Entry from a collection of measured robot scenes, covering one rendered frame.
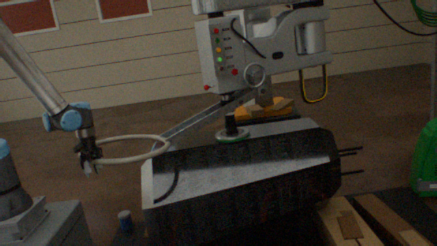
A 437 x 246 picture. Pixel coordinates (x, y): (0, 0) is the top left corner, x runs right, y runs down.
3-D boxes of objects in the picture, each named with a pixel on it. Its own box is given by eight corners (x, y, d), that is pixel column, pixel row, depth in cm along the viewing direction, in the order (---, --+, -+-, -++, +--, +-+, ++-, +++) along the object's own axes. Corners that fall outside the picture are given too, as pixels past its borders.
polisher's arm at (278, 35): (315, 76, 254) (310, 5, 240) (337, 78, 233) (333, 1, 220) (224, 97, 225) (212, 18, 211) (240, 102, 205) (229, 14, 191)
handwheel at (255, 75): (259, 84, 215) (257, 59, 211) (268, 85, 206) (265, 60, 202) (237, 89, 209) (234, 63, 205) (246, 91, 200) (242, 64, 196)
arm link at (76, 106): (64, 103, 166) (84, 99, 173) (69, 128, 169) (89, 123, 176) (72, 105, 159) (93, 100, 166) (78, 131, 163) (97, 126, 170)
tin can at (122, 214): (124, 223, 293) (121, 210, 289) (135, 223, 291) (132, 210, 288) (119, 230, 284) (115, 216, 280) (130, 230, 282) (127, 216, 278)
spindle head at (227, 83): (254, 84, 234) (246, 14, 222) (272, 87, 215) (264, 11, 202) (204, 95, 220) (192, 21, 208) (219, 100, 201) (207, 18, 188)
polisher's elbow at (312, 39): (291, 55, 238) (288, 24, 233) (311, 50, 248) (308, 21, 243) (311, 54, 223) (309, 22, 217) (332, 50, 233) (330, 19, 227)
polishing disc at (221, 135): (218, 142, 210) (217, 140, 210) (213, 132, 230) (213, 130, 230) (252, 136, 213) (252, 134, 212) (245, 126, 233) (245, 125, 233)
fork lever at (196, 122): (253, 89, 233) (250, 82, 231) (269, 92, 216) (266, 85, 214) (161, 141, 212) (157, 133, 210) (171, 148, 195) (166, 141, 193)
